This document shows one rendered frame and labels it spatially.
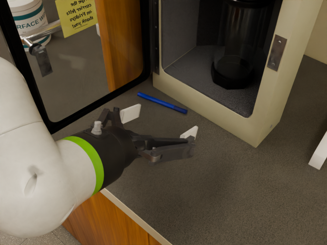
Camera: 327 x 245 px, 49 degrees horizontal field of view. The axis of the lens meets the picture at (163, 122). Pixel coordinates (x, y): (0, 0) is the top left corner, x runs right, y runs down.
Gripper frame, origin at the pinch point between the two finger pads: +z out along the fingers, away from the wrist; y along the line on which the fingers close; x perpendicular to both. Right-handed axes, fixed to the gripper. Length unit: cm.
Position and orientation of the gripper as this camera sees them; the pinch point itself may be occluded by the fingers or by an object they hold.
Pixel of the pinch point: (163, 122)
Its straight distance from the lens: 73.3
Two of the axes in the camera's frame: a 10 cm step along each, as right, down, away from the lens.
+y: -8.6, -3.4, 3.8
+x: -2.0, 9.1, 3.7
